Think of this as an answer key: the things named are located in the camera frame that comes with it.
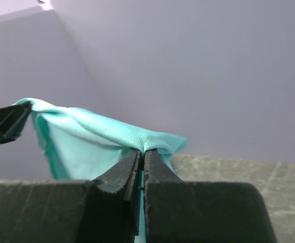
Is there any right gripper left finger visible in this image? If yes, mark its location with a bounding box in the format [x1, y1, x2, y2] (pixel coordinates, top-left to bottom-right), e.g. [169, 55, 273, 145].
[0, 150, 141, 242]

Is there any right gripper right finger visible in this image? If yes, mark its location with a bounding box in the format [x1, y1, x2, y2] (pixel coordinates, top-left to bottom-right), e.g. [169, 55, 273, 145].
[144, 150, 277, 242]

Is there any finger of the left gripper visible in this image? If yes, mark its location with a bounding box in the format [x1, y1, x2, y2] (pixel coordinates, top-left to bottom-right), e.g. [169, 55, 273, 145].
[0, 102, 32, 144]

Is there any teal t shirt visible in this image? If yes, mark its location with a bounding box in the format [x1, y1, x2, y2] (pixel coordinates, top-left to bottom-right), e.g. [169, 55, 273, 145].
[19, 98, 187, 242]

